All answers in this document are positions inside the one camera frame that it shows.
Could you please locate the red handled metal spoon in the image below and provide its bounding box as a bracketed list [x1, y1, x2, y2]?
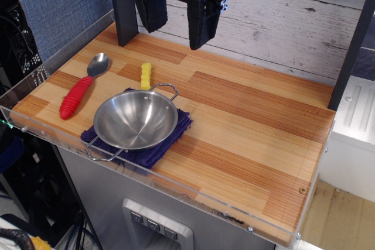
[59, 53, 110, 120]

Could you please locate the yellow ridged plastic piece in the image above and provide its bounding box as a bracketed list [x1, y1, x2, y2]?
[141, 63, 152, 90]

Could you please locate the purple folded cloth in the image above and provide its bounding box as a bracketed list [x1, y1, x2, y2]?
[80, 88, 192, 169]

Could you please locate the black plastic crate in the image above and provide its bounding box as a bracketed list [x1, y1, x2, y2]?
[1, 0, 42, 85]

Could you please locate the clear acrylic table guard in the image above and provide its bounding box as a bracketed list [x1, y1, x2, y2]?
[1, 25, 334, 249]

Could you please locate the silver button control panel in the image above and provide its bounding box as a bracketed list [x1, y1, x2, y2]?
[122, 198, 195, 249]

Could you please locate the white metal side cabinet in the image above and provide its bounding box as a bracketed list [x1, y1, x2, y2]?
[318, 76, 374, 201]

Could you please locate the yellow tape piece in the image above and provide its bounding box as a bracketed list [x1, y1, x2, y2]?
[30, 237, 53, 250]

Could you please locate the dark left frame post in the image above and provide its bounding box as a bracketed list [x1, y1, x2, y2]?
[112, 0, 138, 46]

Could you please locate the dark frame post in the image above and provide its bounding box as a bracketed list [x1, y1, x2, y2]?
[112, 0, 138, 46]
[328, 0, 374, 111]

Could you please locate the stainless steel two-handled bowl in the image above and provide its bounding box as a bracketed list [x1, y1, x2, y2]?
[85, 83, 179, 162]

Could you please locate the dark right frame post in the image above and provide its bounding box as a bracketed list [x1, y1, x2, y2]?
[328, 0, 374, 111]

